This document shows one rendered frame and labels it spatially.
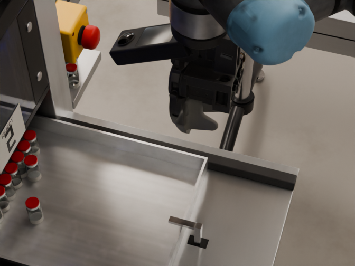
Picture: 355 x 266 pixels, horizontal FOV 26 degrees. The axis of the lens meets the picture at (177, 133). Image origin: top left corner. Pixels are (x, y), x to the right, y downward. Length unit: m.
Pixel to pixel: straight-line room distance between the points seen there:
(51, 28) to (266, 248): 0.46
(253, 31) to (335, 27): 1.28
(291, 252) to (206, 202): 1.01
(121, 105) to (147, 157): 1.25
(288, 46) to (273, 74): 1.83
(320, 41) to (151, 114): 0.66
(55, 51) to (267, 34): 0.53
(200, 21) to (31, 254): 0.48
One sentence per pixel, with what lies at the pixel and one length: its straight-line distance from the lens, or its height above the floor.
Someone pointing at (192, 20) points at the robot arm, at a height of 1.29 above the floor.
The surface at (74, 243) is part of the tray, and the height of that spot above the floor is 0.88.
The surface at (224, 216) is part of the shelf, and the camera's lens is 1.19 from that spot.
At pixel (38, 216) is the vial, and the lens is 1.18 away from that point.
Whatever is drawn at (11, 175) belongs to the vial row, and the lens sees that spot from 1.21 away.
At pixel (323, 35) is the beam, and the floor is 0.48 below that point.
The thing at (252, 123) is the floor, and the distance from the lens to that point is 2.45.
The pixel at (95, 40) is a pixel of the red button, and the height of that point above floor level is 1.00.
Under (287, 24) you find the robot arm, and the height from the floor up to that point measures 1.37.
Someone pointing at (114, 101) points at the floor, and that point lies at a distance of 2.50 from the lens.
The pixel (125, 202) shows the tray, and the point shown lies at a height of 0.88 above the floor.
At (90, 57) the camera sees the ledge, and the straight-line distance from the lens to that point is 1.41.
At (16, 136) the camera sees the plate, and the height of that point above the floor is 1.01.
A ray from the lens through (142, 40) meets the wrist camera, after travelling 0.97.
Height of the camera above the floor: 1.88
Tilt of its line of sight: 51 degrees down
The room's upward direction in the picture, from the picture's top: straight up
